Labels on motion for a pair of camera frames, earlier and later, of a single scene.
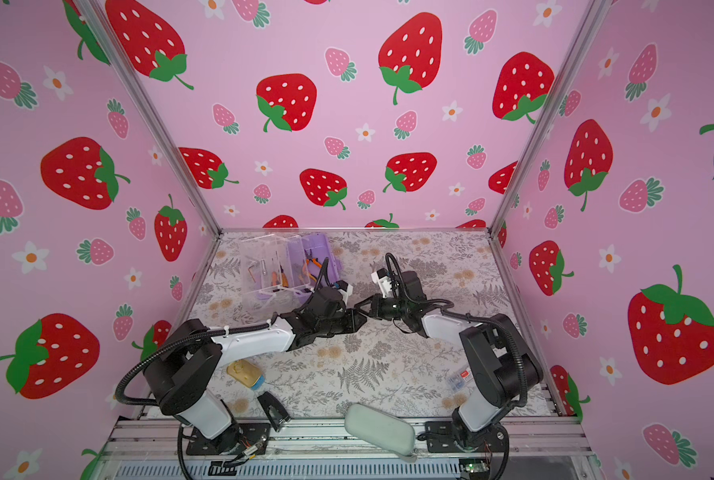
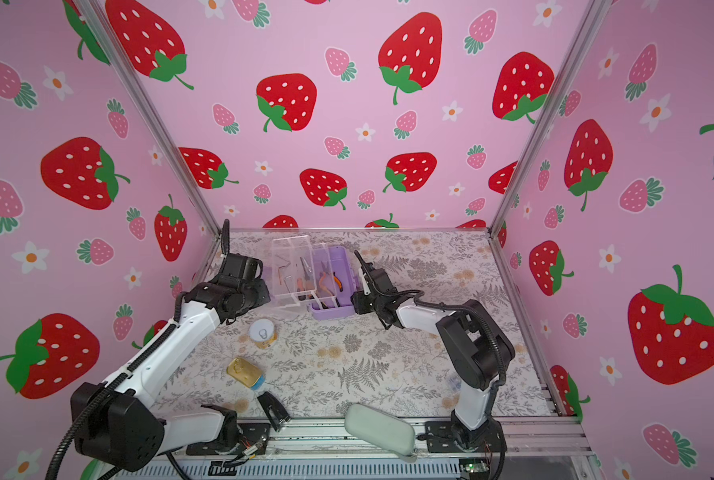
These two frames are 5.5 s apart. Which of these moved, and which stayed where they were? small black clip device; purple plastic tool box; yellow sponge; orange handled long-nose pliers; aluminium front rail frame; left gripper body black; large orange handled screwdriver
Moved: left gripper body black; large orange handled screwdriver; purple plastic tool box; orange handled long-nose pliers
Stayed: aluminium front rail frame; yellow sponge; small black clip device
